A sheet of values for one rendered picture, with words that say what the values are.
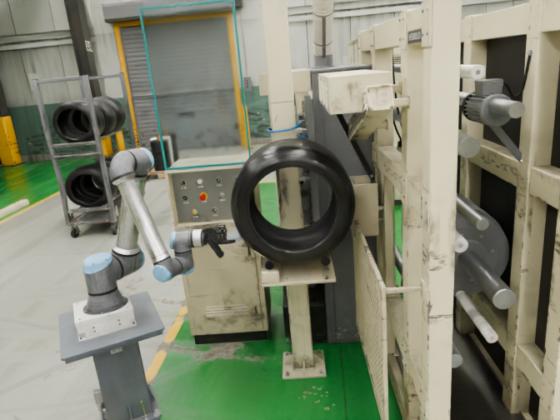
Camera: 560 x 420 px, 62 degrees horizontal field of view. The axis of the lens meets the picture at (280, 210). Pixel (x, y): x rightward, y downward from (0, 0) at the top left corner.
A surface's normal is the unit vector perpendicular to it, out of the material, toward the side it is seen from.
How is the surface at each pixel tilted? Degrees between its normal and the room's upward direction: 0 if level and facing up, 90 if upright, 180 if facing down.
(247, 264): 90
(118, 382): 90
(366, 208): 90
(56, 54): 90
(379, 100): 72
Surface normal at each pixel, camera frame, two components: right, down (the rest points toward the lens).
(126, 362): 0.44, 0.23
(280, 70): -0.02, 0.30
